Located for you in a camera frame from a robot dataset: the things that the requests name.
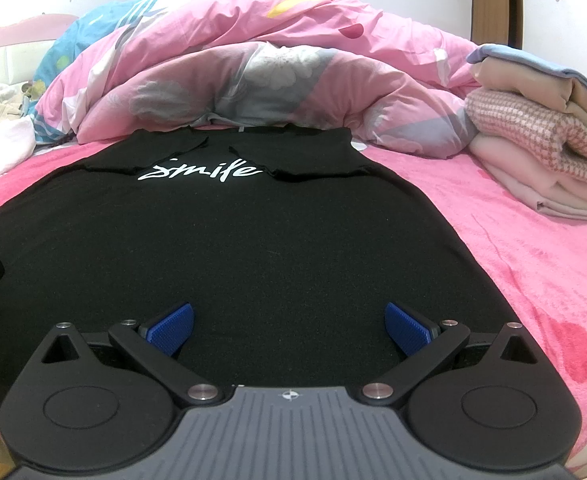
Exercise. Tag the white cloth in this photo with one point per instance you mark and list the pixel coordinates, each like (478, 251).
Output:
(3, 152)

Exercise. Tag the blue-edged beige folded blanket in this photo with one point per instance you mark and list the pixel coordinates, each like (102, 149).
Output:
(523, 75)

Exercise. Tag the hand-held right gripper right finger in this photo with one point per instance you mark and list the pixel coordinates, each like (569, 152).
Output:
(406, 329)

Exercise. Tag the pink and blue duvet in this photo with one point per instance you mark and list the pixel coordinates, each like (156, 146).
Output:
(248, 60)

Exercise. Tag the pink floral blanket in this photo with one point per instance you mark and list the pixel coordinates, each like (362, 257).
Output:
(523, 270)

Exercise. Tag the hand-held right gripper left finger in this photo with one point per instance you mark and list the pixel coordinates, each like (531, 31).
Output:
(171, 329)

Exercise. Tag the black t-shirt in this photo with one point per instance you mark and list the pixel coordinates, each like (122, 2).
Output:
(273, 240)

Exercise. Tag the brown wooden door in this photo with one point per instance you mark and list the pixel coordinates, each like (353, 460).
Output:
(493, 5)

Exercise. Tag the pink checked knit sweater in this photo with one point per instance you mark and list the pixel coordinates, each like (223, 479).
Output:
(538, 130)

